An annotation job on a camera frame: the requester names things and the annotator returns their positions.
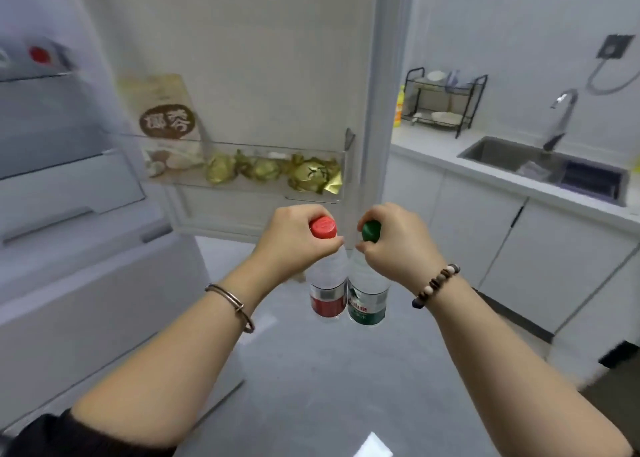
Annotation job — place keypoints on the person's right hand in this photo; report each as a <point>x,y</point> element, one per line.
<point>405,251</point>

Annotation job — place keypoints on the person's left hand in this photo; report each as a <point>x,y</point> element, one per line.
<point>290,244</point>

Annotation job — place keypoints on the green cap bottle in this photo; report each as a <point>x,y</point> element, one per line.
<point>367,301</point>

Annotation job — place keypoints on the red cap bottle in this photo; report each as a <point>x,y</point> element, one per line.
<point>40,54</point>
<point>327,296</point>

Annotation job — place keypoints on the white refrigerator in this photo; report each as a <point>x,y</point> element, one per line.
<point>275,71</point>

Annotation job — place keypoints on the coconut snack pouch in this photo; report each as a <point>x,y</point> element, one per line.
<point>160,101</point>

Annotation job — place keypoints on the person's left forearm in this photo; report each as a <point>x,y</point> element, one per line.
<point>165,366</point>

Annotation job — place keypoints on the person's right forearm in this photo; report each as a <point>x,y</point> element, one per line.
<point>520,381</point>

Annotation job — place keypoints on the person's black left sleeve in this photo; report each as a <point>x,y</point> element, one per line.
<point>75,436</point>

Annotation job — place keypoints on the silver bangle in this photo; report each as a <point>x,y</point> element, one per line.
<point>235,301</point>

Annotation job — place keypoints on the steel kitchen sink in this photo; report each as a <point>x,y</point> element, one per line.
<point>490,151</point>

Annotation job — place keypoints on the white bowl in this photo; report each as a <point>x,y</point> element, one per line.
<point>436,75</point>
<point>446,118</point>

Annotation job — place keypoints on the small yellow bottle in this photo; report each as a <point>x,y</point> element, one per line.
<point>398,106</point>

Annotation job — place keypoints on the translucent plastic bag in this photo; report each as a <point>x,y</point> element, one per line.
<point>534,169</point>

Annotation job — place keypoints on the chrome sink faucet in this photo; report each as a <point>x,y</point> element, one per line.
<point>565,116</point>

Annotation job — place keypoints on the white crisper drawer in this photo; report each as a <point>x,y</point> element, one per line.
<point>65,191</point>

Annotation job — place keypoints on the dark grey cabinet panel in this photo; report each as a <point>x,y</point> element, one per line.
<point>620,396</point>

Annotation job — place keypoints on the black wall outlet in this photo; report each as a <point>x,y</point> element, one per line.
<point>615,46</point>

